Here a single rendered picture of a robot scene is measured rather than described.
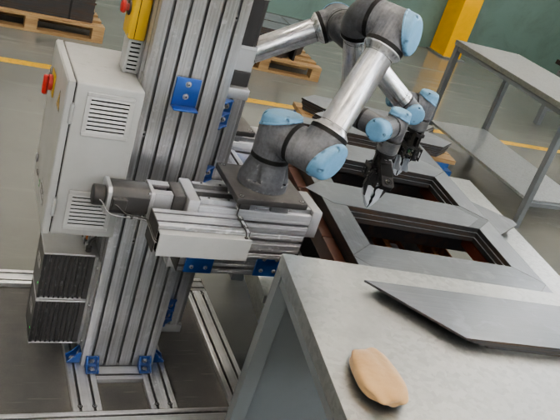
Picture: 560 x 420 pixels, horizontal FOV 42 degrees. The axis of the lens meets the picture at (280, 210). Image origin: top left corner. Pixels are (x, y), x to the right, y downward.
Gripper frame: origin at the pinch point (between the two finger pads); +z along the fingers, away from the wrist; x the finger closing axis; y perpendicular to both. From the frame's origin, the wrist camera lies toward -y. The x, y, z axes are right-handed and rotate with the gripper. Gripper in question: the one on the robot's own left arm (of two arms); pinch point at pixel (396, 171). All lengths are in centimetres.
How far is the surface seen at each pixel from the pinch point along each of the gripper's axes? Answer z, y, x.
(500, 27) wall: 39, -760, 488
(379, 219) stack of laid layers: 8.8, 27.8, -14.0
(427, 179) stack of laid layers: 7.6, -17.1, 25.0
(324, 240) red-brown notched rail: 10, 48, -41
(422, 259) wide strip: 6, 58, -10
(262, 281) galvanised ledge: 25, 55, -61
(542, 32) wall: 30, -771, 567
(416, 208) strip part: 5.8, 19.2, 3.7
